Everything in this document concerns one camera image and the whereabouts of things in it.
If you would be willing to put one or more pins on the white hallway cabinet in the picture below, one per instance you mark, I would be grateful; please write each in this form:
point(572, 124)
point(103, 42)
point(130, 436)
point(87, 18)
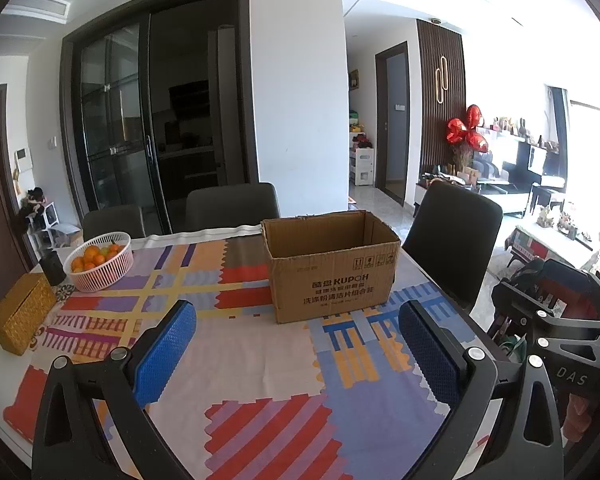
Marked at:
point(362, 166)

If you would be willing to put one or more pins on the dark media cabinet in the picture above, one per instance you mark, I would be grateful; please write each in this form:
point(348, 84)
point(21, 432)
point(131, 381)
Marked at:
point(545, 165)

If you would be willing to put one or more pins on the patterned round coaster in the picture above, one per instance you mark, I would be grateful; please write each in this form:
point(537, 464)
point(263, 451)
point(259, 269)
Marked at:
point(67, 293)

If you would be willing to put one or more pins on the white wall intercom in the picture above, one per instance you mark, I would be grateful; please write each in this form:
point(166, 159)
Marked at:
point(24, 158)

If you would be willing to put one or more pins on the yellow woven tissue box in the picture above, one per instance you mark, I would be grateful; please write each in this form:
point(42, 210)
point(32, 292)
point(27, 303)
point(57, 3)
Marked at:
point(20, 315)

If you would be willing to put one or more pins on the pile of plush toys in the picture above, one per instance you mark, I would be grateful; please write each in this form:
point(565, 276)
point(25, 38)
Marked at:
point(360, 130)

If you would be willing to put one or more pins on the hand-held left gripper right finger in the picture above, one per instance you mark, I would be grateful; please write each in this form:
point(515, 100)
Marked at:
point(430, 355)

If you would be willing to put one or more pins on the brown cardboard box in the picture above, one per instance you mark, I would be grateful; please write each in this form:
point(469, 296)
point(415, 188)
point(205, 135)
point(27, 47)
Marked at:
point(330, 285)

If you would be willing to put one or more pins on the black backpack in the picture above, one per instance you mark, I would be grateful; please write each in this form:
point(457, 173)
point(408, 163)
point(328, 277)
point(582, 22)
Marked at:
point(525, 272)

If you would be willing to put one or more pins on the dark hallway door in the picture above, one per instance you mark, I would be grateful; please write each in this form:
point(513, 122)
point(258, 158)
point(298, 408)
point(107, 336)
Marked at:
point(396, 125)

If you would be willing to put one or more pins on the black cup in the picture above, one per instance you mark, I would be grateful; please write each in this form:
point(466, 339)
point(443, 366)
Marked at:
point(52, 267)

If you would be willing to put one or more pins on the colourful patterned tablecloth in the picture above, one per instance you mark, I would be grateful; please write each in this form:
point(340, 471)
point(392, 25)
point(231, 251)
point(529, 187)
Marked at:
point(260, 360)

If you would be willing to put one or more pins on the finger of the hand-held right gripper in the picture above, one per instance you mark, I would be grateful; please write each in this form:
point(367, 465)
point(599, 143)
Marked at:
point(517, 302)

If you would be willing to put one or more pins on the reddish brown chair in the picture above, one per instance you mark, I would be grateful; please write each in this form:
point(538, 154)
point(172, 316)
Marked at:
point(575, 300)

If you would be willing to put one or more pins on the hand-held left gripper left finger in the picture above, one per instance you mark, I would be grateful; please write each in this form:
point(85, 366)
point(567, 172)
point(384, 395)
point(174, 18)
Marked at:
point(165, 355)

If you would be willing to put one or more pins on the white fruit basket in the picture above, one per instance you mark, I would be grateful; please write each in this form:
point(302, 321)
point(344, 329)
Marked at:
point(102, 280)

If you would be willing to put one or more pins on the white small shelf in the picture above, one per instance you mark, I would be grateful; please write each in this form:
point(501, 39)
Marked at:
point(47, 217)

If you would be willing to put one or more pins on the gold wall ornament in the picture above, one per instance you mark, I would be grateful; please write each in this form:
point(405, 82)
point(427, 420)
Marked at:
point(438, 80)

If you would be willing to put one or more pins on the pile of oranges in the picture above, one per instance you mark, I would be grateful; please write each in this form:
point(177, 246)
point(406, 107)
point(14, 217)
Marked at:
point(92, 257)

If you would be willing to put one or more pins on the dark glass sliding door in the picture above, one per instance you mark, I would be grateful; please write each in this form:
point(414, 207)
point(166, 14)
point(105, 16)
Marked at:
point(115, 110)

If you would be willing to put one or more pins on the dark dining chair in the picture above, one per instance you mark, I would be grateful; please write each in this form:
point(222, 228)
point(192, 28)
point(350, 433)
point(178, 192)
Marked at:
point(450, 235)
point(112, 222)
point(230, 207)

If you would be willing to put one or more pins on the small picture frame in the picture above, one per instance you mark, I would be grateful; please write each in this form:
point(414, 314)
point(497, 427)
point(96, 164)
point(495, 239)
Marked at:
point(353, 81)

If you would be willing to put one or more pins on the white low table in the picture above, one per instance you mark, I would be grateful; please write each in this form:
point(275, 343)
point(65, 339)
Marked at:
point(540, 240)

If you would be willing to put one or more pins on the black plush toy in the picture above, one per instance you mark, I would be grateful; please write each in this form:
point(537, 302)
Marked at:
point(32, 200)

